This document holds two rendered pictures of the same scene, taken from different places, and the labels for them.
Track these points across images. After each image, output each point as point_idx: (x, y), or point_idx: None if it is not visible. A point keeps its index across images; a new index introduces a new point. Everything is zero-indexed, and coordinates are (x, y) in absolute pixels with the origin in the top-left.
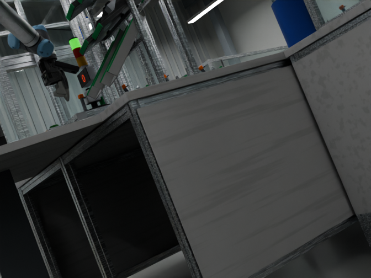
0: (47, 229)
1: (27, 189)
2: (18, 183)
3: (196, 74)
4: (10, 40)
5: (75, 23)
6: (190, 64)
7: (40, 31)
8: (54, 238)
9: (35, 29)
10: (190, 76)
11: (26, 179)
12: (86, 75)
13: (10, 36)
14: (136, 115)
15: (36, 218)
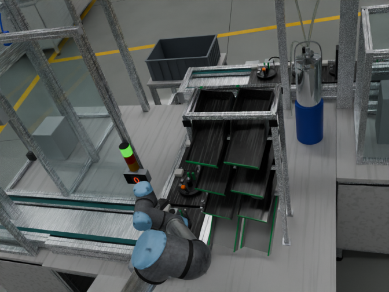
0: (72, 278)
1: (73, 273)
2: (55, 269)
3: (336, 249)
4: (139, 226)
5: (124, 128)
6: (287, 203)
7: (151, 193)
8: (78, 279)
9: (147, 194)
10: (336, 255)
11: (81, 273)
12: (145, 180)
13: (141, 223)
14: None
15: (70, 280)
